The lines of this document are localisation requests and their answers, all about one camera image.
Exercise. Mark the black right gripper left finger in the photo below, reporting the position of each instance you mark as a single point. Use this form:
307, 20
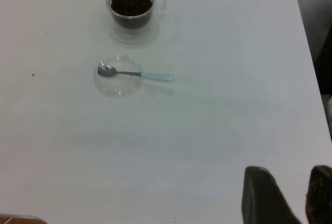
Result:
264, 198

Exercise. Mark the clear round glass dish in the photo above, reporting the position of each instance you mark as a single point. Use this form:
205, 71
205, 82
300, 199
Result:
116, 86

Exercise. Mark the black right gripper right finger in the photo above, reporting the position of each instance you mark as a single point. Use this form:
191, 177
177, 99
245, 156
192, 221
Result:
320, 195

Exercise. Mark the clear double-walled glass cup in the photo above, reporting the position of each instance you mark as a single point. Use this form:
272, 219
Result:
158, 3

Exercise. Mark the dark coffee beans pile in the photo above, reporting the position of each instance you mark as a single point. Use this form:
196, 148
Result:
131, 5

